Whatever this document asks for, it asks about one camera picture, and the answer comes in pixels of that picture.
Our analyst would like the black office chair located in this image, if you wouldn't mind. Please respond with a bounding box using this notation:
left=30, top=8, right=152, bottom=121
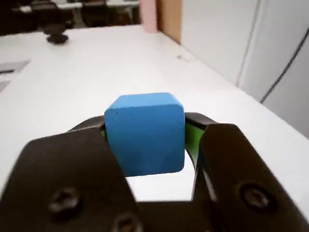
left=0, top=0, right=75, bottom=36
left=82, top=0, right=136, bottom=27

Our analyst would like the thin dark hanging cable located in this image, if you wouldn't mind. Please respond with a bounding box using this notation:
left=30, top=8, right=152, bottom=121
left=260, top=29, right=309, bottom=103

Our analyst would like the black round stand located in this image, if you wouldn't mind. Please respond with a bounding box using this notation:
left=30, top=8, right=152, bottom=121
left=43, top=24, right=70, bottom=45

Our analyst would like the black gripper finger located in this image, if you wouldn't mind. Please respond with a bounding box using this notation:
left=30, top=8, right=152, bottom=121
left=0, top=116, right=145, bottom=232
left=185, top=112, right=309, bottom=232

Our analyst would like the pink box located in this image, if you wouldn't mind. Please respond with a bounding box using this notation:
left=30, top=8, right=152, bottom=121
left=140, top=0, right=159, bottom=33

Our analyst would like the blue lego block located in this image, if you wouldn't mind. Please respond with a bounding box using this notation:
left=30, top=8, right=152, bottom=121
left=104, top=92, right=186, bottom=177

